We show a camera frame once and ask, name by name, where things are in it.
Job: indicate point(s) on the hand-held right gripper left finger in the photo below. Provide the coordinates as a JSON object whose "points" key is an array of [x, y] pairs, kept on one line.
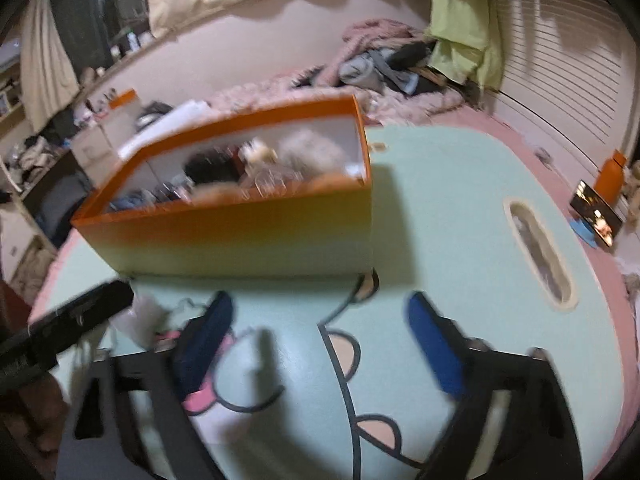
{"points": [[205, 345]]}

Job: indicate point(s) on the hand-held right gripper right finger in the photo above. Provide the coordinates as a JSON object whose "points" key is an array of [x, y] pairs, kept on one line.
{"points": [[435, 345]]}

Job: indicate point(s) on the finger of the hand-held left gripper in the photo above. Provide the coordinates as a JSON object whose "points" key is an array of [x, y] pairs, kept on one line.
{"points": [[85, 315]]}

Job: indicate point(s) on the clear plastic bag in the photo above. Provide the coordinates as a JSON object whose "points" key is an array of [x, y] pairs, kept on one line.
{"points": [[144, 317]]}

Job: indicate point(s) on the orange cardboard box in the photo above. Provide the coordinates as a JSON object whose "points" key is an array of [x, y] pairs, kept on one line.
{"points": [[240, 240]]}

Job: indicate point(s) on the black pouch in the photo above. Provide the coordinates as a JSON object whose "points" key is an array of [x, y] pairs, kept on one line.
{"points": [[210, 169]]}

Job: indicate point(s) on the cartoon mouse figurine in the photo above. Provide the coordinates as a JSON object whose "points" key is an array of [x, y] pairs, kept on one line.
{"points": [[257, 152]]}

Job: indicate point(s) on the white fur pompom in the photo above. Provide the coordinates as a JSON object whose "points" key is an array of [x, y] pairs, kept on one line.
{"points": [[305, 152]]}

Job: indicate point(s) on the orange lidded container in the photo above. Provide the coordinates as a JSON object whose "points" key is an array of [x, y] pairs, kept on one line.
{"points": [[122, 99]]}

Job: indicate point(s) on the white drawer cabinet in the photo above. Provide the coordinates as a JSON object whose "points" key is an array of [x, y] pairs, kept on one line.
{"points": [[100, 137]]}

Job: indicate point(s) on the blue pad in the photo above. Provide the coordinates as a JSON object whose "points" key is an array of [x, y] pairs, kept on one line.
{"points": [[585, 232]]}

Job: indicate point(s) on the tablet with lit screen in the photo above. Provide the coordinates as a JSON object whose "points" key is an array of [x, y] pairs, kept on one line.
{"points": [[597, 210]]}

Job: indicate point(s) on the black round item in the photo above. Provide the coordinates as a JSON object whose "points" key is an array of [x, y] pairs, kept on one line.
{"points": [[152, 112]]}

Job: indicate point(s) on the orange water bottle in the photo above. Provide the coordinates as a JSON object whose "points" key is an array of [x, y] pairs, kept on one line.
{"points": [[610, 177]]}

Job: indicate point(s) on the cream side curtain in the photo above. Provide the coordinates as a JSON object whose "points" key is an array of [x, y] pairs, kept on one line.
{"points": [[47, 65]]}

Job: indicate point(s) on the beige cloth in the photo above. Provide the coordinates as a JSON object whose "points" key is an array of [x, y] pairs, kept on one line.
{"points": [[632, 177]]}

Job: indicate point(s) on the pink floral quilt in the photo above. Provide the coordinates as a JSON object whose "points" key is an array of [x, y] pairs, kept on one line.
{"points": [[280, 90]]}

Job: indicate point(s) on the pile of clothes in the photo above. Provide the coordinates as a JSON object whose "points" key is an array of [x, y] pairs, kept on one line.
{"points": [[380, 67]]}

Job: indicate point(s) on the white louvered door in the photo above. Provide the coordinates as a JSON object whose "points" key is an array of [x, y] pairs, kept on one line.
{"points": [[565, 75]]}

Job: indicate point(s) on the pink fuzzy blanket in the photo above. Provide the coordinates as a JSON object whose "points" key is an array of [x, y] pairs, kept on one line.
{"points": [[375, 32]]}

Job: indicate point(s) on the light green hanging garment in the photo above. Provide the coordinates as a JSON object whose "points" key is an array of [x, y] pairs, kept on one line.
{"points": [[462, 25]]}

